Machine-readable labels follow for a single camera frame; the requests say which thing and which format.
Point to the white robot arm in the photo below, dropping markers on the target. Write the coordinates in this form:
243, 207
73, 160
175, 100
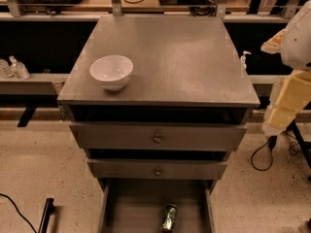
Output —
297, 42

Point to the clear bottle at edge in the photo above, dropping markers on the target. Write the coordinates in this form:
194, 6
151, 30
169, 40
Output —
5, 69

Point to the black stand leg right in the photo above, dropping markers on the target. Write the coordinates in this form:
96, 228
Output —
304, 145

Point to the white pump bottle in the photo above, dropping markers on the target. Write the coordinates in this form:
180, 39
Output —
243, 58

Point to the grey bottom drawer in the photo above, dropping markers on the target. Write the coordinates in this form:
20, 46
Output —
137, 206

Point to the clear sanitizer bottle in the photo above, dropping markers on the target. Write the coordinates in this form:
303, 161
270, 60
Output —
19, 69

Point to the grey drawer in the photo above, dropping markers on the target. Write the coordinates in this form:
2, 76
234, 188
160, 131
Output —
216, 137
137, 206
156, 169

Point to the grey middle drawer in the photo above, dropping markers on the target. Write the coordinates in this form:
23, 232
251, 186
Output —
156, 169

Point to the grey drawer cabinet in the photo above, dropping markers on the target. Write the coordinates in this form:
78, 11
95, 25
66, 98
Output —
185, 71

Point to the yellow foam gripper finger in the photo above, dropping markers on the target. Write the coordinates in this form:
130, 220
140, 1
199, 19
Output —
289, 96
275, 44

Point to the black stand foot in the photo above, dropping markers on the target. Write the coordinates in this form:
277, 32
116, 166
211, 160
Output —
47, 212

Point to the grey top drawer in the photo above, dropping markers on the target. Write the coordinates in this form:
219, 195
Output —
216, 137

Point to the green soda can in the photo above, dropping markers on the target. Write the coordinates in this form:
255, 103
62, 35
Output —
169, 218

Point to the white ceramic bowl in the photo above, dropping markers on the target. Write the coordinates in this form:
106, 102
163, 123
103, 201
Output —
113, 72

